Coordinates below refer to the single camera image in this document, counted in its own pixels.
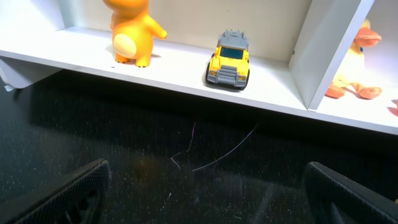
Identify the grey and yellow toy truck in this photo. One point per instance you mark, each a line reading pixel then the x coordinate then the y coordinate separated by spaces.
pixel 229 65

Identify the white plush duck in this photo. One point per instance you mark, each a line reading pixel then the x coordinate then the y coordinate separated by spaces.
pixel 394 109

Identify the yellow rubber duck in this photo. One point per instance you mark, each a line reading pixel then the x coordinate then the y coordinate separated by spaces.
pixel 133 31

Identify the yellow plush duck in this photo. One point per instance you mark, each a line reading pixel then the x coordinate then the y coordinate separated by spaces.
pixel 351 68

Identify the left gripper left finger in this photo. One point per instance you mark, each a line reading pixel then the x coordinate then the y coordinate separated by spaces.
pixel 62 199

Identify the white shelf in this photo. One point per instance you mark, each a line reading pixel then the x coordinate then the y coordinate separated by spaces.
pixel 180 68

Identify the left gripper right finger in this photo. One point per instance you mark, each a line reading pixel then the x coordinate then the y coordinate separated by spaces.
pixel 345 196

